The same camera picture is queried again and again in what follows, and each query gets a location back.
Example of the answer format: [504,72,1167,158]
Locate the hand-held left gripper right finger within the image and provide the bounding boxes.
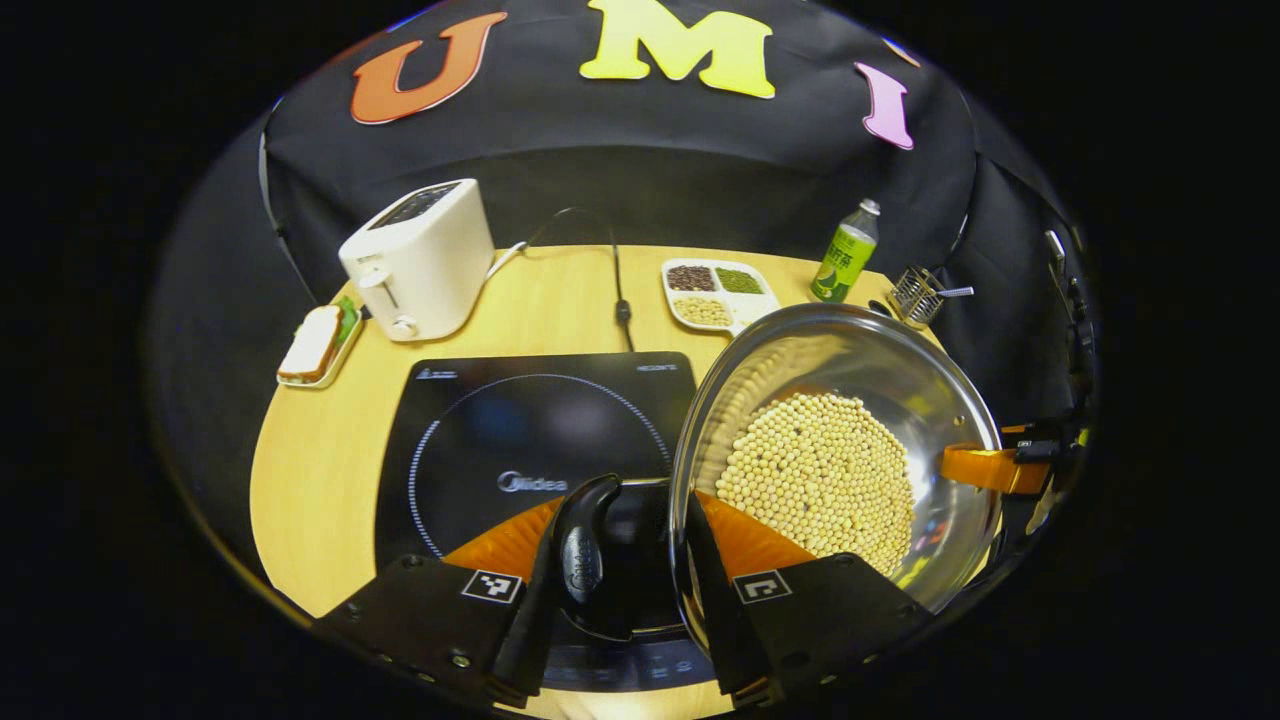
[683,488,933,709]

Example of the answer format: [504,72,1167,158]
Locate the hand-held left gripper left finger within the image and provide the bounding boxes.
[312,497,566,709]

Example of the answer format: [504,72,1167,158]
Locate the pile of yellow soybeans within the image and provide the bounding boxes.
[715,392,916,579]

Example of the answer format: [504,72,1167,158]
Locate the steel pot with black handle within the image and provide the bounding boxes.
[548,303,1004,656]

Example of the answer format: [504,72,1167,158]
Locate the black induction cooktop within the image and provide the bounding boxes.
[375,350,741,694]

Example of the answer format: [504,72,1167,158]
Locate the black jointed stand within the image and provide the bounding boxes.
[1043,228,1101,421]

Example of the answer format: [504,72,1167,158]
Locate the green label drink bottle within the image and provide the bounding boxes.
[809,198,882,305]

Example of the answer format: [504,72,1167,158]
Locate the pile of pale beans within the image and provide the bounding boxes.
[673,297,734,329]

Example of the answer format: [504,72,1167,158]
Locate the white divided dish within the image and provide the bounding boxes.
[660,258,784,337]

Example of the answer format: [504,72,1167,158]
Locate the small rectangular plate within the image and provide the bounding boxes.
[277,297,364,391]

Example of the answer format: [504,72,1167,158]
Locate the sandwich with lettuce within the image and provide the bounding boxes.
[279,297,359,382]

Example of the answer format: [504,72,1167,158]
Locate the white toaster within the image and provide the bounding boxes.
[338,178,497,343]

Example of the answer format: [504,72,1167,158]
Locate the small metal wire basket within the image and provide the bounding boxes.
[884,264,976,332]

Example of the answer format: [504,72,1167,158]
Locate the black power cable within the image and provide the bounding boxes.
[520,206,638,353]

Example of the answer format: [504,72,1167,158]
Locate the white toaster cable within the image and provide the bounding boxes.
[485,240,531,281]

